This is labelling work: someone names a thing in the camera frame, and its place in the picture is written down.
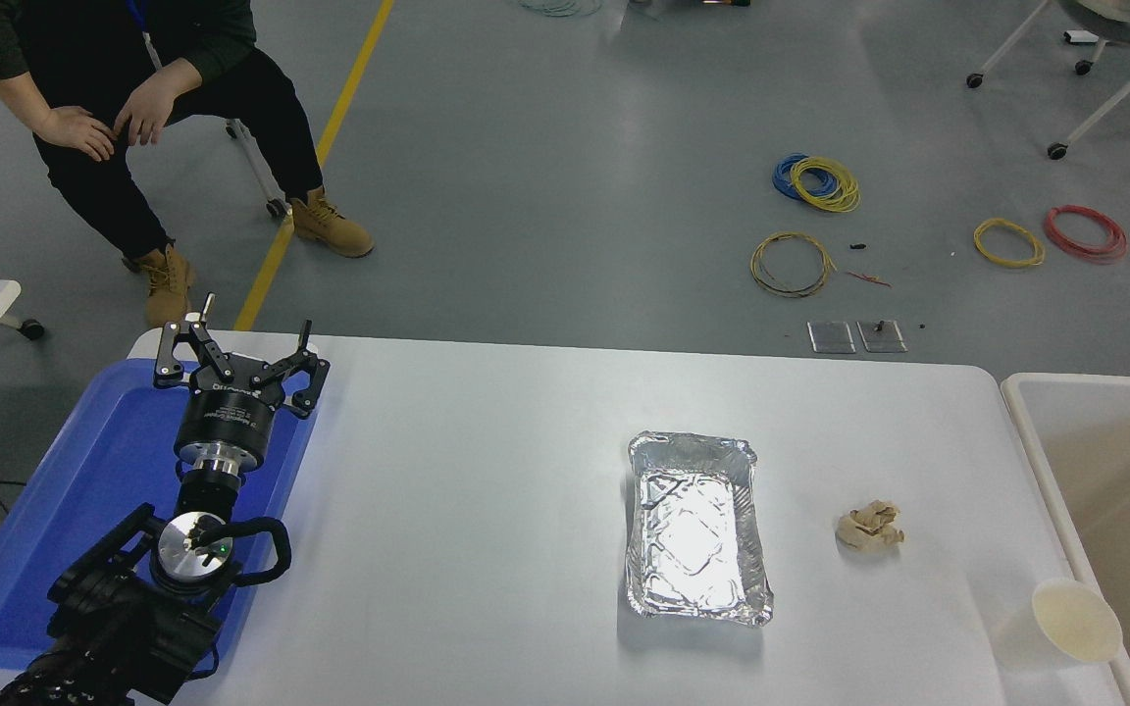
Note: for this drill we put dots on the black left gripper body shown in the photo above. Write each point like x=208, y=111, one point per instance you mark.
x=227, y=422

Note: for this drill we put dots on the clear plastic plate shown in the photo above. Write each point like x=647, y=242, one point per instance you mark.
x=881, y=339
x=831, y=337

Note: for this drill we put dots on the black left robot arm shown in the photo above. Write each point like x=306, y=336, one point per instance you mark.
x=114, y=628

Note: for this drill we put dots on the blue plastic tray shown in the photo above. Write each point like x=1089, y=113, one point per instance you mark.
x=84, y=471

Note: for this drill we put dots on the grey seat wheeled chair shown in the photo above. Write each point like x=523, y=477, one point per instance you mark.
x=256, y=167

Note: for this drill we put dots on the person's right tan boot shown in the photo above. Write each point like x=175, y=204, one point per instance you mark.
x=168, y=284

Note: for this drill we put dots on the crumpled tan paper ball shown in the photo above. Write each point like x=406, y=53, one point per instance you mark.
x=867, y=527

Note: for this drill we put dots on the person's right hand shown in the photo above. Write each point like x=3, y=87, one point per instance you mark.
x=75, y=132

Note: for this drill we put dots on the person's left forearm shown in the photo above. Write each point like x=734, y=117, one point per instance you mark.
x=182, y=71

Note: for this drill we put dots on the person's right forearm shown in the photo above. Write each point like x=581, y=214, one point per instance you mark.
x=21, y=103

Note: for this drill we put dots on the person's tan boot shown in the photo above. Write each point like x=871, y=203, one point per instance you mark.
x=330, y=227
x=168, y=284

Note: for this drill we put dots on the person's left tan boot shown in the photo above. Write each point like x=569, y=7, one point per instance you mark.
x=330, y=227

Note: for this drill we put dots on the silver foil tray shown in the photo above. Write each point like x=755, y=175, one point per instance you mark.
x=693, y=529

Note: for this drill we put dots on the person's left hand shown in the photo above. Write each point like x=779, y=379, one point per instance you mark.
x=148, y=113

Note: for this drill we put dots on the person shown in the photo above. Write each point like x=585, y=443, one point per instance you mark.
x=84, y=49

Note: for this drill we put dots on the white paper cup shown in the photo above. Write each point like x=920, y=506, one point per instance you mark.
x=1080, y=623

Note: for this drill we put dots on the large pale bin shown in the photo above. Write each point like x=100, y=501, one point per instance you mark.
x=1095, y=441

